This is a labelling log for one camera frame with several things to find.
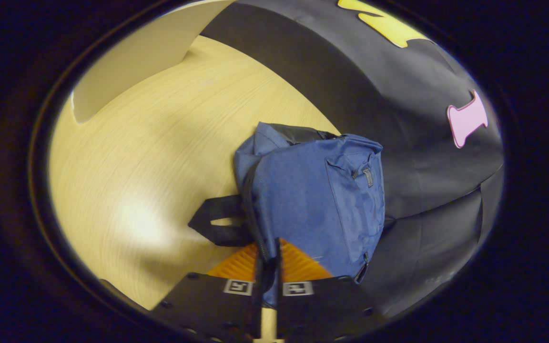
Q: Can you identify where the black backdrop cloth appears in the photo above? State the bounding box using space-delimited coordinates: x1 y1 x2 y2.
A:
201 0 505 319

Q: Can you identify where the blue schoolbag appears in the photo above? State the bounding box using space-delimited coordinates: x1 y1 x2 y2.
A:
188 121 386 308

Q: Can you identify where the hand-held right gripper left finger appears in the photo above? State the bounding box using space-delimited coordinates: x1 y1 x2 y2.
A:
150 240 264 342

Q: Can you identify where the white plastic bookshelf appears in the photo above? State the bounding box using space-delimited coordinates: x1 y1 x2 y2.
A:
71 0 237 124

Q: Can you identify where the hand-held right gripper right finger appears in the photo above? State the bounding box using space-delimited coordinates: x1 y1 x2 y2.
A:
274 237 390 342

